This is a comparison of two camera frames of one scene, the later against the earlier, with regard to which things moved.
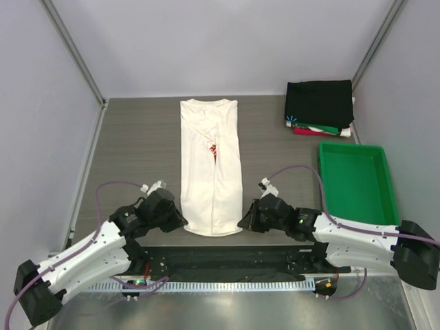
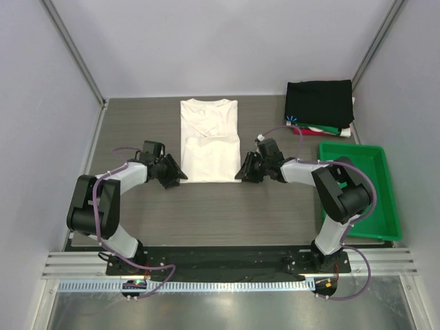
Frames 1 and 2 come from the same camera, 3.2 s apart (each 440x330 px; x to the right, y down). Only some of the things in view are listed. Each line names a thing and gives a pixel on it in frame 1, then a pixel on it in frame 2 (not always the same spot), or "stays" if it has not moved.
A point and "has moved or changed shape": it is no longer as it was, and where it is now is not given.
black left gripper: (177, 219) to (170, 180)
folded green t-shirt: (332, 130) stays
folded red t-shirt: (305, 130) stays
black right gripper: (250, 221) to (245, 173)
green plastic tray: (357, 183) stays
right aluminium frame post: (392, 12) stays
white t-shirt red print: (210, 167) has moved or changed shape
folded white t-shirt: (345, 132) stays
